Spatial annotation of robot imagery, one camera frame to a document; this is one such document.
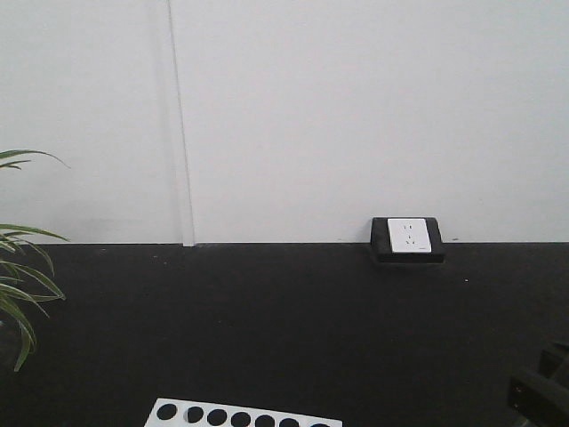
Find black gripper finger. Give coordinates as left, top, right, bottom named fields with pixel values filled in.
left=539, top=341, right=568, bottom=378
left=508, top=370, right=568, bottom=419

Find white socket in black box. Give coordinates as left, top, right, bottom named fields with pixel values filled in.
left=370, top=217, right=445, bottom=263

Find white test tube rack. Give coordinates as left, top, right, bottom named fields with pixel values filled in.
left=145, top=398, right=343, bottom=427

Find green potted plant leaves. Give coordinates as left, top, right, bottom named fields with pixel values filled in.
left=0, top=149, right=71, bottom=374

